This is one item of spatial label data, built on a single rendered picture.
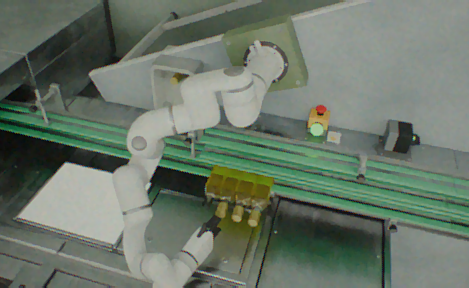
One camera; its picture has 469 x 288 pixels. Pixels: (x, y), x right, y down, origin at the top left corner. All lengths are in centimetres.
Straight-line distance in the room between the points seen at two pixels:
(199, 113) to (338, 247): 76
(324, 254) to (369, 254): 16
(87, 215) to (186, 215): 37
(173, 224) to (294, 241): 45
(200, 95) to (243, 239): 62
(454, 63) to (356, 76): 30
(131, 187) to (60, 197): 60
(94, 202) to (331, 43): 105
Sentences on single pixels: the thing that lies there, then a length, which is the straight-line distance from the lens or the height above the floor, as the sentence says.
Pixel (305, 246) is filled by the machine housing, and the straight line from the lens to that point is 154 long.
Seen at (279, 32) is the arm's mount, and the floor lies 82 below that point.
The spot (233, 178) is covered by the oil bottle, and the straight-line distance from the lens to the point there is 147.
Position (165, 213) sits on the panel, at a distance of 157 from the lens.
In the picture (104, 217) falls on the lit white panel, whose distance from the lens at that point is 160.
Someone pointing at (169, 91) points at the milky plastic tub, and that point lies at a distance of 163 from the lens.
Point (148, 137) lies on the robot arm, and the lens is 113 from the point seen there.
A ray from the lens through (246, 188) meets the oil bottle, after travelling 143.
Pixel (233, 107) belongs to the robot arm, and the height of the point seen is 113.
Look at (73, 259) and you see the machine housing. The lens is 153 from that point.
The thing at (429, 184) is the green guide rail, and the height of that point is 94.
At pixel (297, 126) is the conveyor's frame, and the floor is 80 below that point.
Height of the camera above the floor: 200
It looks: 47 degrees down
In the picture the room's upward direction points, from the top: 156 degrees counter-clockwise
